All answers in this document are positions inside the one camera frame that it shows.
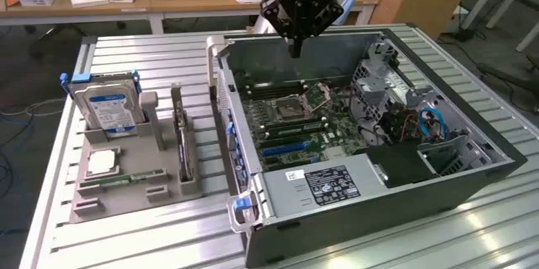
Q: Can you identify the CPU socket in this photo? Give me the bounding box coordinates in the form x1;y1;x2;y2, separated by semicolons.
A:
271;97;314;124

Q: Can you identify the metal socket cover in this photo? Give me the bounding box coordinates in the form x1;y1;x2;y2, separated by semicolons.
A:
303;81;335;114

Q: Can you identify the black graphics card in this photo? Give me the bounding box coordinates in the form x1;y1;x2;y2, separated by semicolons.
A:
171;81;198;184

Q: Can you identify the grey floor cable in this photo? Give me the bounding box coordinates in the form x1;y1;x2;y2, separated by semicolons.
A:
0;98;68;117

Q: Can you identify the blue wire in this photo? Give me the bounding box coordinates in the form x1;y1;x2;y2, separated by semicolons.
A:
419;107;448;140

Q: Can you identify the grey parts rack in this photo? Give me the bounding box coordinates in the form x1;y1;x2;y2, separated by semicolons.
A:
67;91;203;224

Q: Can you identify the green motherboard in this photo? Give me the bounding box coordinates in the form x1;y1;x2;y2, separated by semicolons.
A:
240;78;371;172

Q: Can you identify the black power adapter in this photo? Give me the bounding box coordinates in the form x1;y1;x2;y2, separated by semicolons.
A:
453;28;478;43

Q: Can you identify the metal drive cage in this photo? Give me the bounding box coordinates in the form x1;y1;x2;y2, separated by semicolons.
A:
351;41;418;124

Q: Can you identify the RAM stick with white label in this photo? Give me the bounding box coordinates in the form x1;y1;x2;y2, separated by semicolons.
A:
264;122;328;139

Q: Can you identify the black expansion slot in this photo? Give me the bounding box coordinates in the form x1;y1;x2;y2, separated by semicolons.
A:
258;136;306;149

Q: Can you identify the hard disk with blue carrier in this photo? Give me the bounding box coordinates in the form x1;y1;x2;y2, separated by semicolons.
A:
59;69;140;139

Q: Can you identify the black open PC case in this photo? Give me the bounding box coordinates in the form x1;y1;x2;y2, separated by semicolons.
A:
204;27;530;268

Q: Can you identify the silver CPU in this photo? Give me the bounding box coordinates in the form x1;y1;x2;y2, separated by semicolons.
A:
86;150;123;177

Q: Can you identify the green RAM stick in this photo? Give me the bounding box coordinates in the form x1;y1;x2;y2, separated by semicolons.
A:
79;169;164;188

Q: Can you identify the metal disk bay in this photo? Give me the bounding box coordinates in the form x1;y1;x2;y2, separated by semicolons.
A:
415;134;495;177

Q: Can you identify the blue floor cable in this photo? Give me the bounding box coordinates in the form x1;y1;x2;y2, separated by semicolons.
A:
0;114;38;237

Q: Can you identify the silver chipset heatsink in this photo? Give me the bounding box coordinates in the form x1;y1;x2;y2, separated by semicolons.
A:
322;147;351;159

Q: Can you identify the white table frame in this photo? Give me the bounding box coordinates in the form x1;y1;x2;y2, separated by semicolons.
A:
461;0;539;52

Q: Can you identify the grey power supply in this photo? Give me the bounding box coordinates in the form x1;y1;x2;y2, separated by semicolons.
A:
252;154;387;219

